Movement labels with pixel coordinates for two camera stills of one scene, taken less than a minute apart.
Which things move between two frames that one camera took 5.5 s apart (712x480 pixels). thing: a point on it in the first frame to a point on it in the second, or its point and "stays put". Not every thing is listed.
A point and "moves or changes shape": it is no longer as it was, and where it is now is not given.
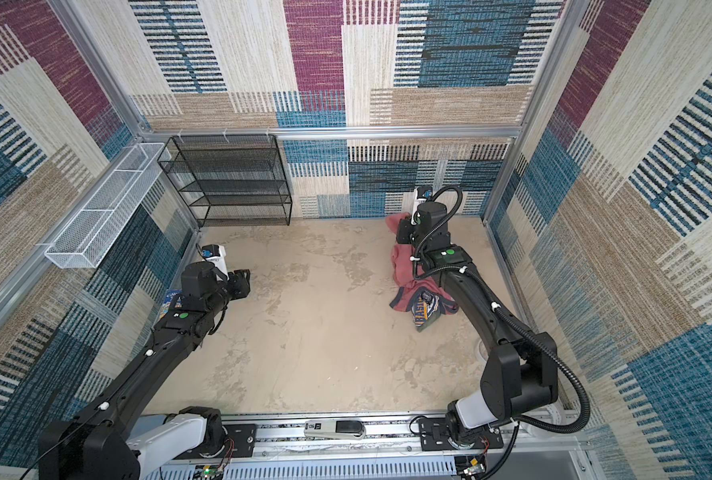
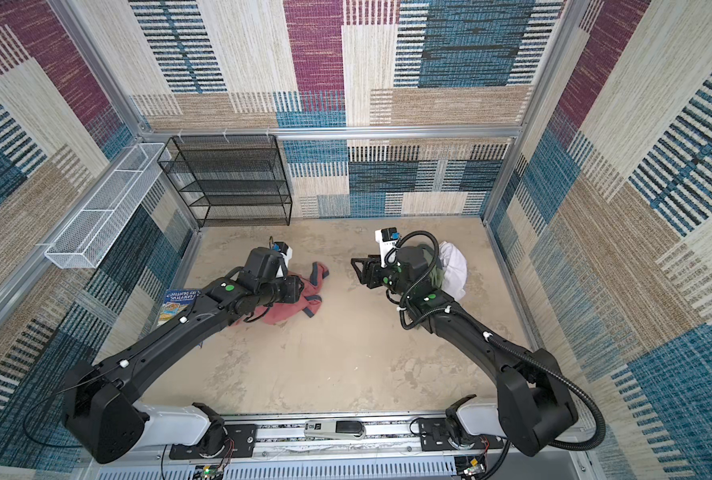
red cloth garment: [406, 284] moves or changes shape
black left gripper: [240, 283] to [293, 290]
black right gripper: [402, 237] to [370, 269]
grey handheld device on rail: [334, 429] stays put
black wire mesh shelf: [231, 180] stays put
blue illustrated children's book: [166, 306] stays put
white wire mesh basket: [105, 212] stays put
